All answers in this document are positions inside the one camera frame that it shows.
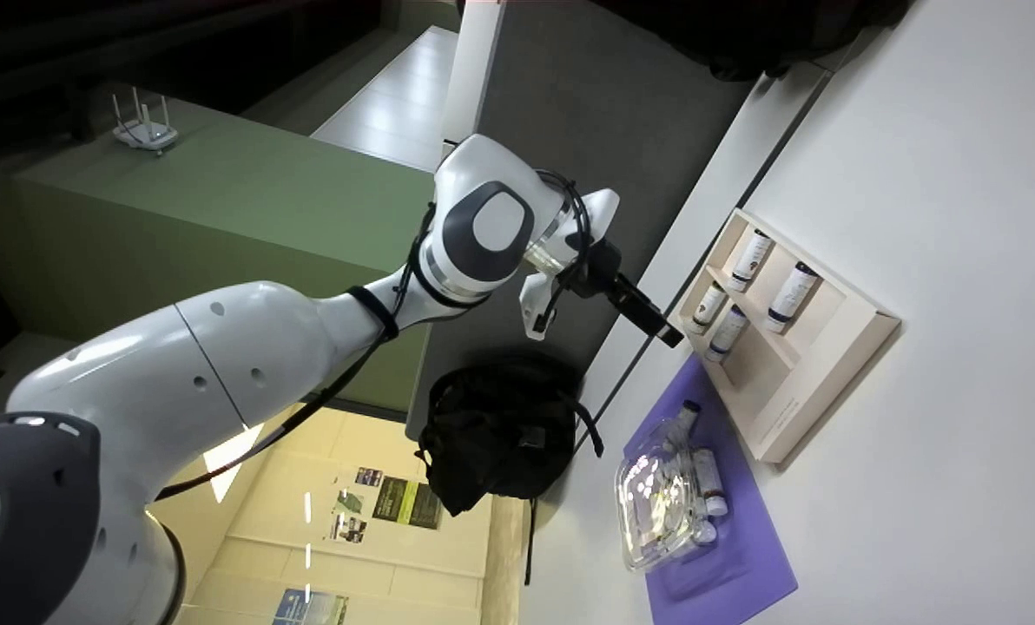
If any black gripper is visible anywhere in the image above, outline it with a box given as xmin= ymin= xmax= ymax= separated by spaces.
xmin=561 ymin=235 xmax=683 ymax=352

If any small white bottle blue band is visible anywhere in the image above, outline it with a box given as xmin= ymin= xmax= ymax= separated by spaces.
xmin=705 ymin=307 xmax=754 ymax=360

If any light wooden compartment tray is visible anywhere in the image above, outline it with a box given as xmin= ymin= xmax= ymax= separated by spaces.
xmin=666 ymin=204 xmax=905 ymax=474

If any small white bottle dark cap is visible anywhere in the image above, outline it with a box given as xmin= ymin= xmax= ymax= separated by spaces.
xmin=767 ymin=261 xmax=823 ymax=326
xmin=687 ymin=282 xmax=734 ymax=330
xmin=729 ymin=227 xmax=774 ymax=288

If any grey desk divider panel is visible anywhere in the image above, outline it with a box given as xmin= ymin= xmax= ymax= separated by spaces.
xmin=407 ymin=0 xmax=774 ymax=437

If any black backpack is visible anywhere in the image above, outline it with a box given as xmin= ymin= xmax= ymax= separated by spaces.
xmin=591 ymin=0 xmax=921 ymax=88
xmin=408 ymin=352 xmax=609 ymax=521

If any clear plastic container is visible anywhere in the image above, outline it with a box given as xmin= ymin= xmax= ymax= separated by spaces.
xmin=614 ymin=446 xmax=734 ymax=577

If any purple mat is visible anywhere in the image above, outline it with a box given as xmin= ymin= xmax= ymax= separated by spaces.
xmin=614 ymin=356 xmax=801 ymax=625

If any beige cabinet with stickers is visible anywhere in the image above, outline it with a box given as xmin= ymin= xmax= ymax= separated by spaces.
xmin=172 ymin=404 xmax=536 ymax=625

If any green partition cabinet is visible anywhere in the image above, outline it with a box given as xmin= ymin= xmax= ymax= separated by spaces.
xmin=11 ymin=99 xmax=437 ymax=415

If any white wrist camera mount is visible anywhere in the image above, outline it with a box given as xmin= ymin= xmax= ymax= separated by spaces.
xmin=512 ymin=268 xmax=570 ymax=344

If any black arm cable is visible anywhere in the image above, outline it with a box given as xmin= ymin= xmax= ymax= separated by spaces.
xmin=150 ymin=201 xmax=443 ymax=503

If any wire rack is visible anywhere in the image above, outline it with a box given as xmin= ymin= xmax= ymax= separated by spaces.
xmin=103 ymin=82 xmax=184 ymax=161

